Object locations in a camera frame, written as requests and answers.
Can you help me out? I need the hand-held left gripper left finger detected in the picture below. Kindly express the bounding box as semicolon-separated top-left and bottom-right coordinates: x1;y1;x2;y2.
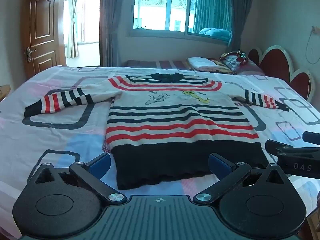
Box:
34;152;127;205

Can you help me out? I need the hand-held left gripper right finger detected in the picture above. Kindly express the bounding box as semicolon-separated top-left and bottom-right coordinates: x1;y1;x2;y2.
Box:
193;152;288;205

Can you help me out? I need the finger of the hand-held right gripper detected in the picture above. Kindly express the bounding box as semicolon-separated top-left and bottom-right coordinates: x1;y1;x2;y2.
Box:
265;139;320;156
302;131;320;146

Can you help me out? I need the striped cartoon print sweater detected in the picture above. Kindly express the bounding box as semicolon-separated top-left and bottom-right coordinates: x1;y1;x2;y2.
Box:
24;72;290;191

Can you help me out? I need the white patterned bed sheet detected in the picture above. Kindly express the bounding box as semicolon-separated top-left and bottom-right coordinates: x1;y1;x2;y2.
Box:
0;64;320;240

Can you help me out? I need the red scalloped headboard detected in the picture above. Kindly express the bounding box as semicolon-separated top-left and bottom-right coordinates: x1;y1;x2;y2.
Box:
247;44;315;101

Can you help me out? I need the colourful crumpled cloth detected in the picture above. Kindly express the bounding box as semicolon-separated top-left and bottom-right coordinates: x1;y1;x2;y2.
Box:
219;50;249;72

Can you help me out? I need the white folded cloth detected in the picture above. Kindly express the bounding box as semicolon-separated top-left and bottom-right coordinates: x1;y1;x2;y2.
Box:
187;56;213;70

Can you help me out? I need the wooden furniture edge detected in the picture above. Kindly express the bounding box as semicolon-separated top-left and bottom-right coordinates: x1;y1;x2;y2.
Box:
0;84;11;102

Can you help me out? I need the teal cushion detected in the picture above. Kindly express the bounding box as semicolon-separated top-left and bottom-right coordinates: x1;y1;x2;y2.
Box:
198;27;231;42

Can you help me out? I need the grey window curtain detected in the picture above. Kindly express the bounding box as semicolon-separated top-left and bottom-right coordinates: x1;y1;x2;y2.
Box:
226;0;256;55
100;0;137;68

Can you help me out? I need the white sheer curtain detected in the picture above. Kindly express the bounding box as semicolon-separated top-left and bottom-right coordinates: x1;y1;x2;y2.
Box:
65;0;81;58

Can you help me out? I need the brown wooden door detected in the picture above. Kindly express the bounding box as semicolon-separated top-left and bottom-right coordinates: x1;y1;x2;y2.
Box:
21;0;67;80

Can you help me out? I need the teal curtain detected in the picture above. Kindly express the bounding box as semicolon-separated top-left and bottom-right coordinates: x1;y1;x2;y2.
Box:
193;0;230;34

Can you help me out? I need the sliding glass window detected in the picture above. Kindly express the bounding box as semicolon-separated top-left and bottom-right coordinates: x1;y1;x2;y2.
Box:
128;0;232;41

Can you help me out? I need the wall hook with wire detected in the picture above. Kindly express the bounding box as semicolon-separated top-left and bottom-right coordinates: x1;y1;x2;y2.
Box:
307;26;320;65

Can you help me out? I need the metal door handle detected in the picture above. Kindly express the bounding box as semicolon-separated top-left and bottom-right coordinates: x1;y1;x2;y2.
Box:
24;47;37;63

